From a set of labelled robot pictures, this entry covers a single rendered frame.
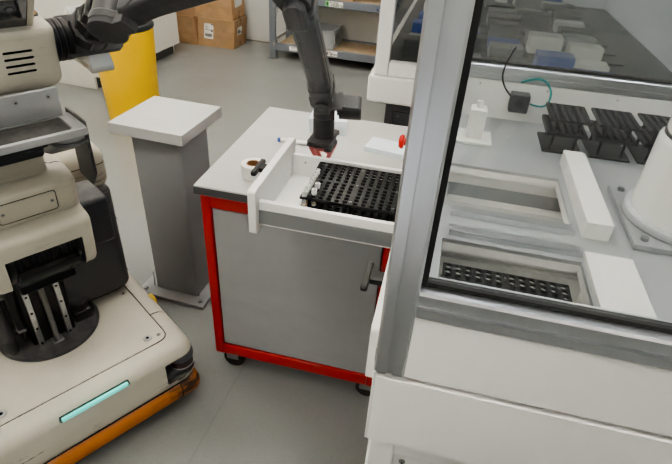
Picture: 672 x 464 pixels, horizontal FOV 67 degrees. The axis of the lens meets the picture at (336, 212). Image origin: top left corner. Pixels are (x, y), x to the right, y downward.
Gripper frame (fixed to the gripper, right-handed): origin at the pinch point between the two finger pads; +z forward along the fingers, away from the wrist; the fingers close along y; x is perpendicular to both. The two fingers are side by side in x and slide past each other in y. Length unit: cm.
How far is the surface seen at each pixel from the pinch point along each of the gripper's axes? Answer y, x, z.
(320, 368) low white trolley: -13, -5, 69
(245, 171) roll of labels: -7.0, 20.4, 2.0
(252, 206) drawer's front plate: -37.9, 4.5, -8.4
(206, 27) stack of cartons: 357, 227, 63
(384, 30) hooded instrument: 57, -5, -24
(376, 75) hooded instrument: 57, -3, -8
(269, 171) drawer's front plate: -28.4, 4.3, -12.0
